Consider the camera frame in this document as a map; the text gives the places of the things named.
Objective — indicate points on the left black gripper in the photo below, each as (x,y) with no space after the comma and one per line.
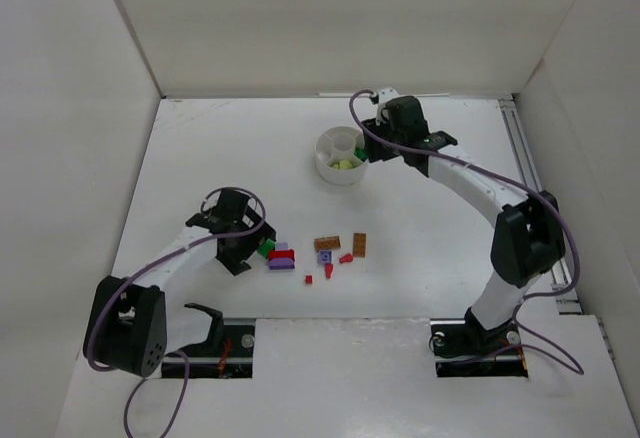
(248,240)

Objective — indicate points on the red cone lego upper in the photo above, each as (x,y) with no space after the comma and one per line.
(347,258)

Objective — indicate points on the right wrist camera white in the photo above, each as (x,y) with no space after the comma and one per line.
(382,96)

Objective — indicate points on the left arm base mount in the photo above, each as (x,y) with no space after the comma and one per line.
(204,344)

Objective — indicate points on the purple small square lego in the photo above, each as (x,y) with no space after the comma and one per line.
(325,257)

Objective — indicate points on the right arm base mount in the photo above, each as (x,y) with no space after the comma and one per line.
(462,348)

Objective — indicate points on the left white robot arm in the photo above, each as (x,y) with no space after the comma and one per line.
(137,320)

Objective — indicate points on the green square lego brick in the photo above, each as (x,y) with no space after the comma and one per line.
(266,248)

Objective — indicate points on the brown lego plate left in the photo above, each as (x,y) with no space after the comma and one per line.
(327,243)

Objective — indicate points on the dark green lego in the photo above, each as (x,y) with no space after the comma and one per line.
(360,154)

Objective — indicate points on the red arch lego brick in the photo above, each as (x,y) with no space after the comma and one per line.
(281,254)

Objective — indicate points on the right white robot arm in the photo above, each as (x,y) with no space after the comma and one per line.
(527,236)

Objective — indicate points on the brown lego plate right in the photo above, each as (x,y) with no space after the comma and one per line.
(359,245)

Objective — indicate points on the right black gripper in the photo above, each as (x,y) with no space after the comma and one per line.
(373,143)

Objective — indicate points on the purple lego plate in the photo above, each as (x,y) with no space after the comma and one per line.
(281,264)

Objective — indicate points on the white round divided container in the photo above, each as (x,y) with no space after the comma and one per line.
(333,145)

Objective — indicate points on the brown lego plate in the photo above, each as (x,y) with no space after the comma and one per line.
(359,245)
(327,243)

